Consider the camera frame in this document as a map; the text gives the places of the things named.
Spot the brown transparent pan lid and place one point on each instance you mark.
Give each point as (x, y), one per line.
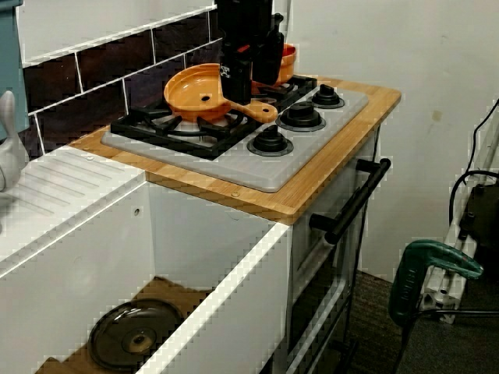
(124, 335)

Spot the green power drill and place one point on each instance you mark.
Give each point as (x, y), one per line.
(409, 280)

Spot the white toy sink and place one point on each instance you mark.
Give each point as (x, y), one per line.
(78, 241)

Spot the black burner grate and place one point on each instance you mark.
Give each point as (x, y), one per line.
(304, 83)
(212, 150)

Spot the grey toy faucet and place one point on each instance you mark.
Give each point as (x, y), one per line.
(11, 156)

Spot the dark tile backsplash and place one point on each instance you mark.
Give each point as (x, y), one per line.
(101, 70)

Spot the brown cardboard sheet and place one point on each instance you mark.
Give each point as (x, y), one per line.
(163, 292)

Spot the grey toy stove plate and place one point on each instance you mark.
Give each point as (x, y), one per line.
(249, 171)

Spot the orange toy frying pan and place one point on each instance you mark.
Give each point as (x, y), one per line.
(191, 93)

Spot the black stove knob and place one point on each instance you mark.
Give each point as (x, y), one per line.
(301, 115)
(270, 142)
(325, 97)

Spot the black box device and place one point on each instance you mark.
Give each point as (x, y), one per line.
(483, 222)

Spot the orange toy pot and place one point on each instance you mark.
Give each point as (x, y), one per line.
(289, 62)

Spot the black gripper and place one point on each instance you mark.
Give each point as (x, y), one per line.
(243, 23)

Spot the grey oven door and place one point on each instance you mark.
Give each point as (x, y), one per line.
(312, 249)

